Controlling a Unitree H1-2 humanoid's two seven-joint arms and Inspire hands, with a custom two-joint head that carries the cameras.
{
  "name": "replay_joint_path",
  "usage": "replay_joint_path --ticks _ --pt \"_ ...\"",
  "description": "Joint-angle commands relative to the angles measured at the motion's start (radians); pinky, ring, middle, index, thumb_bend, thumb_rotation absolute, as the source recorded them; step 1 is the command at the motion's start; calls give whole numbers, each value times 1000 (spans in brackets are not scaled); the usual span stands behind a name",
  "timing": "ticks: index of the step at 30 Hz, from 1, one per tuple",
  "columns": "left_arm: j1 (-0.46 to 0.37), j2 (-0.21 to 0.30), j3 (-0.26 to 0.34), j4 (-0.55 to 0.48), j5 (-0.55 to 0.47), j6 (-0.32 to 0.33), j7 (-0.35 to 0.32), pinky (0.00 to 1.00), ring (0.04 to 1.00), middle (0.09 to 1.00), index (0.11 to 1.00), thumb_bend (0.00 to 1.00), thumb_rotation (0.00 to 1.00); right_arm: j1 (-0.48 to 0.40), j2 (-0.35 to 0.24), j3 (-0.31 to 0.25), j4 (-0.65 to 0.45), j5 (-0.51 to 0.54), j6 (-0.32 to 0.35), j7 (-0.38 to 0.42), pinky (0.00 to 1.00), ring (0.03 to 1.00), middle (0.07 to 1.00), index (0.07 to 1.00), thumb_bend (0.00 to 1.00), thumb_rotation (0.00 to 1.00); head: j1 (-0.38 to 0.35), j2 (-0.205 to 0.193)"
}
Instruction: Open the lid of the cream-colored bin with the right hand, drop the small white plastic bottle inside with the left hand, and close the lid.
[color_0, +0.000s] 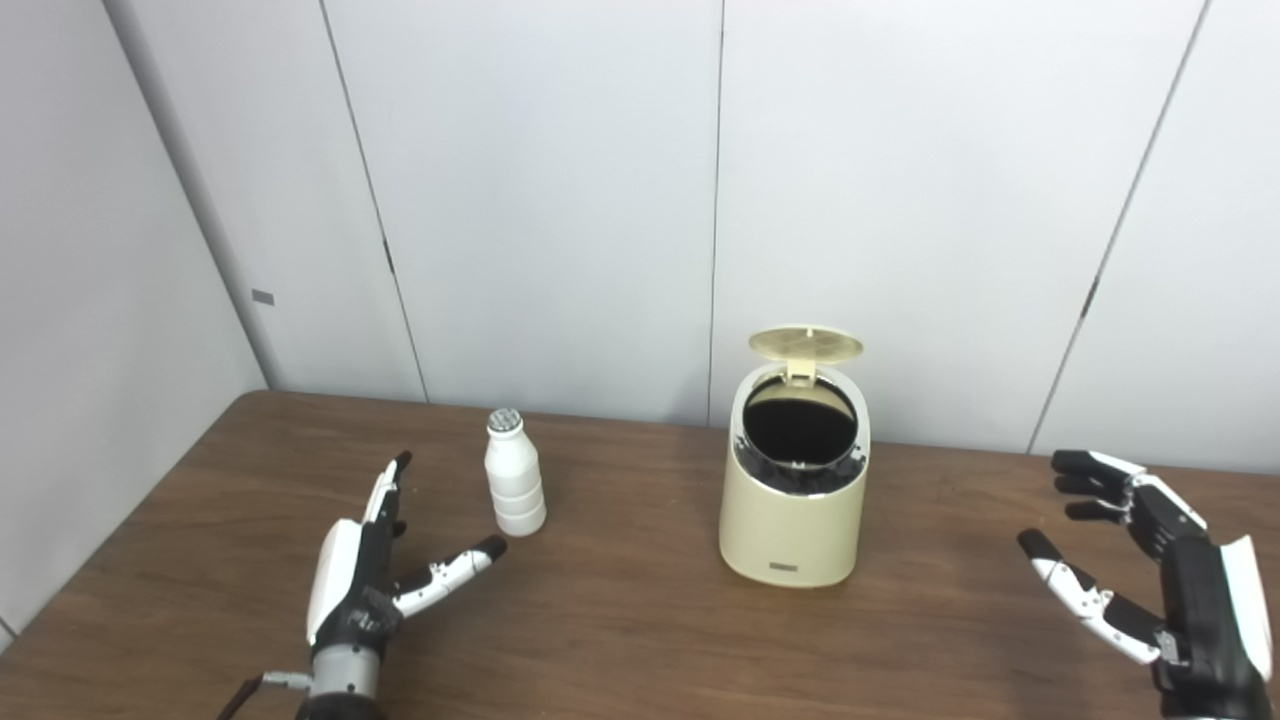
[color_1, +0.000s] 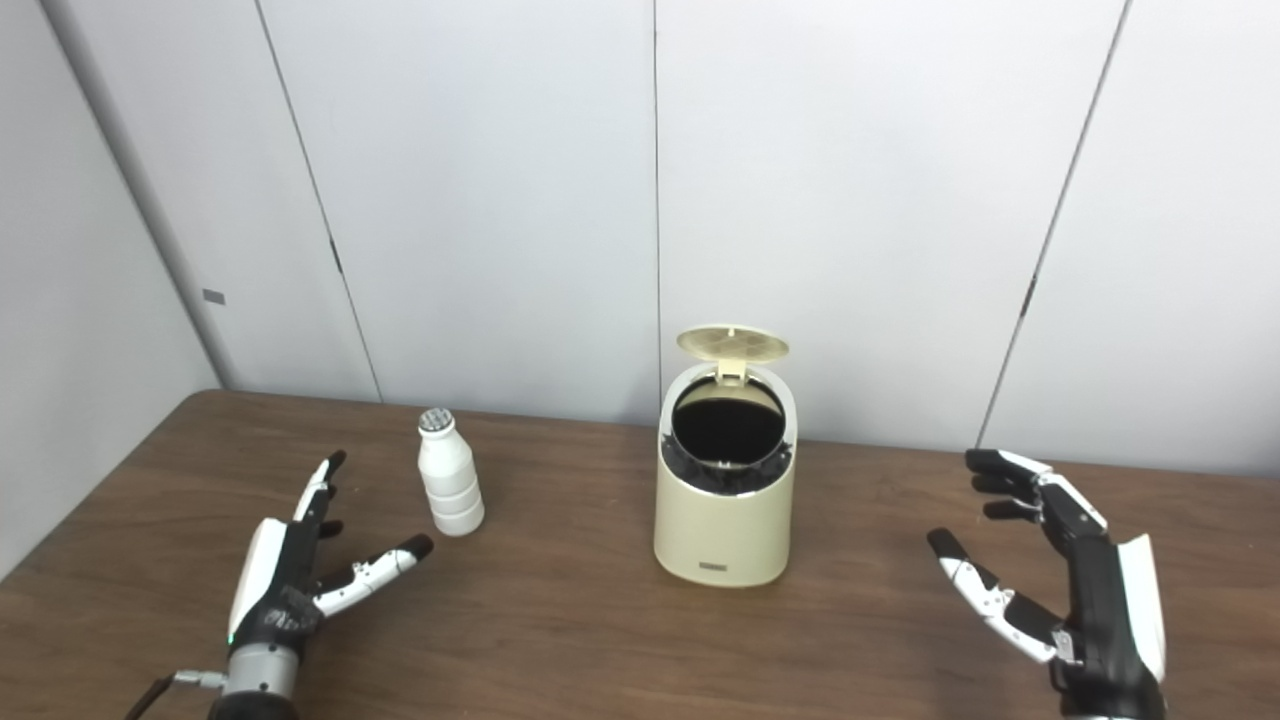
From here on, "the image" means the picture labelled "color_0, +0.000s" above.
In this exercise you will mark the cream round bin lid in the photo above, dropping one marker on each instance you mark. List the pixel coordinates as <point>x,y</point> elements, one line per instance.
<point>805,343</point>

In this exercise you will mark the black wall panel clip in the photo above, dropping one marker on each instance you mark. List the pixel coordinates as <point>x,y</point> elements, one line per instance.
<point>389,258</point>
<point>1090,298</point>

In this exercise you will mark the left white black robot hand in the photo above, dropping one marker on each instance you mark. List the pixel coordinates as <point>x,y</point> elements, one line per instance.
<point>340,580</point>

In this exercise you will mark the small white plastic bottle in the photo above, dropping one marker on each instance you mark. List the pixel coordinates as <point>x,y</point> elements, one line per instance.
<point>515,490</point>

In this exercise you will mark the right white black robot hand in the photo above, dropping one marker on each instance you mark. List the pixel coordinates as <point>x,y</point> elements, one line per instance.
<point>1200,610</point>

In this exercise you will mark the cream-colored bin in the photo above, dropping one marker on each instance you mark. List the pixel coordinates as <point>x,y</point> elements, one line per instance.
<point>790,530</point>

